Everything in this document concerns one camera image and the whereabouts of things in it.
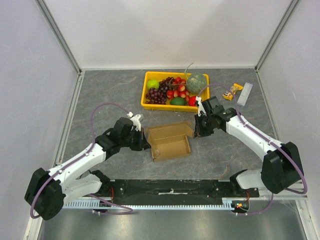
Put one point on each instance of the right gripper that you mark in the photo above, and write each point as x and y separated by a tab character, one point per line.
202	123

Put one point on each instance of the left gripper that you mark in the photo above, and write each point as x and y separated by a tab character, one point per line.
143	143

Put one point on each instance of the brown cardboard box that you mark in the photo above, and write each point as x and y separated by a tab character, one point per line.
172	140

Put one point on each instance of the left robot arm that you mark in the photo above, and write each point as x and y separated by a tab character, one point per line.
49	190

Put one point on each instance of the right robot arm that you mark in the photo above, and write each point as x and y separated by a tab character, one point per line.
281	163

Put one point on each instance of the grey slim box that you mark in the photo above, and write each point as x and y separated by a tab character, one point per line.
244	95

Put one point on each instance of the red tomato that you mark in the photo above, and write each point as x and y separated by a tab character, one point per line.
192	102

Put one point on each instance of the green avocado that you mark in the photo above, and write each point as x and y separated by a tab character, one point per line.
178	101

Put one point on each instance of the yellow candy bar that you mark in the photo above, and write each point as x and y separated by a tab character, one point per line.
229	94

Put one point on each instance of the red strawberry cluster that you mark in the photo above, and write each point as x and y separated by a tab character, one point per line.
176	87

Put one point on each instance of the green netted melon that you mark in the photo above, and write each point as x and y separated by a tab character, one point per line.
195	82

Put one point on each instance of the purple grape bunch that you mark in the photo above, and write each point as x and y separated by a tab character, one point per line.
157	96

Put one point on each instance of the green apple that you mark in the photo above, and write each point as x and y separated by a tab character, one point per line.
152	84

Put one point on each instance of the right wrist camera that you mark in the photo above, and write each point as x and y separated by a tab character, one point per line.
200	108

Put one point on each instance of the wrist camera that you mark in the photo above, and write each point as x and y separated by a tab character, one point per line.
200	108
136	119

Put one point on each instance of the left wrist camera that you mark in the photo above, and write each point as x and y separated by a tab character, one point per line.
136	119

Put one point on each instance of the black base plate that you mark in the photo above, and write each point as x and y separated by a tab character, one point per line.
172	192

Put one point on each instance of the slotted cable duct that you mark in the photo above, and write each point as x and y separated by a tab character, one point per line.
90	203

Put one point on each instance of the right aluminium frame post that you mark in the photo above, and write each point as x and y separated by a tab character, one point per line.
277	33

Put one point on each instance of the aluminium frame post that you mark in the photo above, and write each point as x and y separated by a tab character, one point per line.
58	34
277	33

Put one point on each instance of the left aluminium frame post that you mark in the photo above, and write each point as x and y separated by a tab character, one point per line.
58	34

